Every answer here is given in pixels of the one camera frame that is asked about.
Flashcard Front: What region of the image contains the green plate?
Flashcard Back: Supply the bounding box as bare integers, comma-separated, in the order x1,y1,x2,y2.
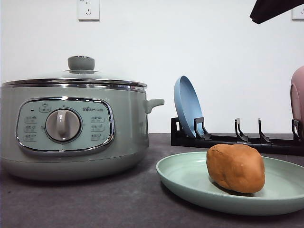
156,144,304,216

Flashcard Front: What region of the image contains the pink plate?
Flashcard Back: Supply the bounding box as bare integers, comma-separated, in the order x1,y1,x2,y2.
290,66,304,133

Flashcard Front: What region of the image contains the white wall socket left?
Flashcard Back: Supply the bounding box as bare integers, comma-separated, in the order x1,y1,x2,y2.
78,0,100,22

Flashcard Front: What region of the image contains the green electric steamer pot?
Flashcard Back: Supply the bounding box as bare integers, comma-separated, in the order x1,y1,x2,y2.
0,80,165,181

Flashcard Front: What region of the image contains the brown potato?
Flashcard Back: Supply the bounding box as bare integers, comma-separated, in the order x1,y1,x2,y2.
206,144,265,193

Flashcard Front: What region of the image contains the white wall socket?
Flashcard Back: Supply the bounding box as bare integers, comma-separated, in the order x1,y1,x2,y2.
288,4,304,23
78,0,100,22

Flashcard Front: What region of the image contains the white wall socket right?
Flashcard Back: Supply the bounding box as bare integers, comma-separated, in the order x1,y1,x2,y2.
288,4,304,23

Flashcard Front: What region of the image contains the blue plate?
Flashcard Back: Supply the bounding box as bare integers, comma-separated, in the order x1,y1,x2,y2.
174,76,204,138

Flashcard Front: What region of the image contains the black plate rack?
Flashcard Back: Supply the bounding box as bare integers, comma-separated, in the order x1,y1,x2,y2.
171,117,304,156

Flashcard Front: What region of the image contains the glass steamer lid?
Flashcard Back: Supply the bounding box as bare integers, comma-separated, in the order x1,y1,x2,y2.
2,56,147,94

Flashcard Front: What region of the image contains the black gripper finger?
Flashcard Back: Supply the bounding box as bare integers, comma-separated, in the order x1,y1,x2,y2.
250,0,304,24

